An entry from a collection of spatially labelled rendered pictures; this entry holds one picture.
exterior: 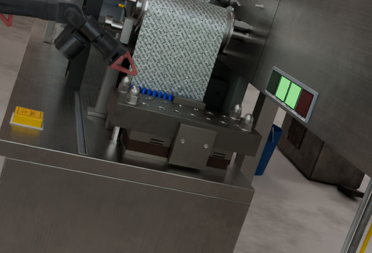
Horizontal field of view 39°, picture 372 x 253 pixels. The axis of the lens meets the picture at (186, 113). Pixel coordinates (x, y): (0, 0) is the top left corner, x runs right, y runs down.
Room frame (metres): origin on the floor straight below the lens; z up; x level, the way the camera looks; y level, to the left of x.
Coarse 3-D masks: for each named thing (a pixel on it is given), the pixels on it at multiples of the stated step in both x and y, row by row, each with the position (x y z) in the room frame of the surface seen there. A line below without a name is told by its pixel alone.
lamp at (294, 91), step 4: (292, 84) 1.23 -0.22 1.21; (292, 88) 1.22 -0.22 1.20; (296, 88) 1.21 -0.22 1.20; (300, 88) 1.19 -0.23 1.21; (288, 92) 1.23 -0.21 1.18; (292, 92) 1.22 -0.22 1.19; (296, 92) 1.20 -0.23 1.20; (288, 96) 1.23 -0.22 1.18; (292, 96) 1.21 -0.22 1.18; (296, 96) 1.19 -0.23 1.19; (288, 100) 1.22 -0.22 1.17; (292, 100) 1.20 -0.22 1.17; (296, 100) 1.19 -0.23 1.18; (288, 104) 1.21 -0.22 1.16; (292, 104) 1.20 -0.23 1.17
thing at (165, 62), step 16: (144, 32) 1.46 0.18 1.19; (160, 32) 1.47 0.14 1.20; (144, 48) 1.46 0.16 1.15; (160, 48) 1.48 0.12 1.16; (176, 48) 1.49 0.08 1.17; (192, 48) 1.50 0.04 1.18; (208, 48) 1.52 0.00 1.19; (144, 64) 1.47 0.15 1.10; (160, 64) 1.48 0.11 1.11; (176, 64) 1.49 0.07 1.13; (192, 64) 1.51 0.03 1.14; (208, 64) 1.52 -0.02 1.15; (144, 80) 1.47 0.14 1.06; (160, 80) 1.48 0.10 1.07; (176, 80) 1.50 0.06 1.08; (192, 80) 1.51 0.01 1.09; (208, 80) 1.53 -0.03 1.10; (192, 96) 1.52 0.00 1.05
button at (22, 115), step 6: (18, 108) 1.30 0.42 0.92; (24, 108) 1.32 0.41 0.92; (18, 114) 1.26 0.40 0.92; (24, 114) 1.27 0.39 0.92; (30, 114) 1.28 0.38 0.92; (36, 114) 1.30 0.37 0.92; (42, 114) 1.31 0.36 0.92; (18, 120) 1.25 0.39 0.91; (24, 120) 1.26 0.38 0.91; (30, 120) 1.26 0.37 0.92; (36, 120) 1.26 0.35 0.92; (42, 120) 1.27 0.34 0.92; (36, 126) 1.27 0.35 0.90
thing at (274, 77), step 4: (272, 72) 1.35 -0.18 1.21; (272, 76) 1.34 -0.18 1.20; (276, 76) 1.32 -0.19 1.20; (272, 80) 1.33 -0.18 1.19; (276, 80) 1.31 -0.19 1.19; (268, 84) 1.35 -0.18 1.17; (272, 84) 1.33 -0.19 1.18; (276, 84) 1.31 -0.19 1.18; (268, 88) 1.34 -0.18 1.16; (272, 88) 1.32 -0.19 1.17; (272, 92) 1.31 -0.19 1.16
